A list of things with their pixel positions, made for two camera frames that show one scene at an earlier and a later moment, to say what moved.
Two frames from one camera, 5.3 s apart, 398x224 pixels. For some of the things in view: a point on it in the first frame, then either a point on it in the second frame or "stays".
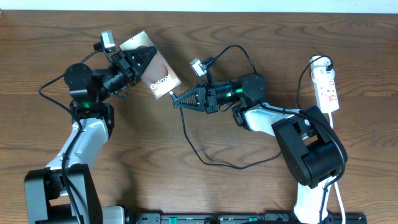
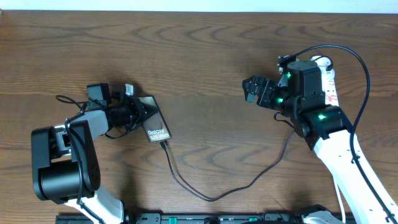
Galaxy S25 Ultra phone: [159, 77] -> [156, 125]
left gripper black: [120, 61] -> [136, 107]
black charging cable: [261, 162] -> [244, 189]
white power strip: [325, 89] stays
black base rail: [240, 218] stays
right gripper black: [203, 101] -> [269, 85]
